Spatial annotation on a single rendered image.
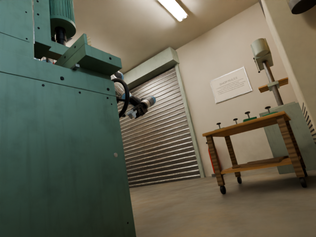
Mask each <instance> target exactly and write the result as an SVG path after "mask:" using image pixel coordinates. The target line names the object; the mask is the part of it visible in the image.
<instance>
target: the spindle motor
mask: <svg viewBox="0 0 316 237"><path fill-rule="evenodd" d="M49 12H50V29H51V37H54V38H55V27H58V26H60V27H63V28H64V29H65V30H66V34H65V36H66V39H69V38H72V37H73V36H74V35H75V34H76V25H75V16H74V6H73V0H49Z"/></svg>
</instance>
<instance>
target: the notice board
mask: <svg viewBox="0 0 316 237"><path fill-rule="evenodd" d="M210 84H211V88H212V91H213V95H214V99H215V102H216V103H220V102H223V101H225V100H228V99H231V98H233V97H236V96H239V95H242V94H245V93H248V92H251V91H252V87H251V84H250V82H249V79H248V76H247V73H246V70H245V67H242V68H239V69H237V70H235V71H232V72H230V73H227V74H225V75H223V76H220V77H218V78H216V79H213V80H211V81H210Z"/></svg>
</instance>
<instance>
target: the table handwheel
mask: <svg viewBox="0 0 316 237"><path fill-rule="evenodd" d="M112 81H114V83H115V82H119V83H121V84H122V86H123V87H124V90H125V99H120V98H119V96H118V95H116V99H117V103H118V102H119V101H123V102H125V103H124V106H123V108H122V110H121V112H120V113H119V114H118V115H119V118H121V117H122V116H123V115H124V113H125V112H126V110H127V108H128V105H129V99H130V93H129V88H128V86H127V84H126V82H125V81H124V80H122V79H120V78H114V79H112Z"/></svg>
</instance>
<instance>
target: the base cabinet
mask: <svg viewBox="0 0 316 237"><path fill-rule="evenodd" d="M0 237H136V232H135V226H134V217H133V210H132V203H131V197H130V190H129V183H128V176H127V170H126V161H125V154H124V148H123V141H122V134H121V128H120V121H119V112H118V106H117V99H116V97H115V96H111V95H105V94H100V93H96V92H91V91H87V90H83V89H78V88H73V87H68V86H63V85H59V84H54V83H49V82H44V81H40V80H36V79H30V78H25V77H21V76H16V75H12V74H7V73H2V72H0Z"/></svg>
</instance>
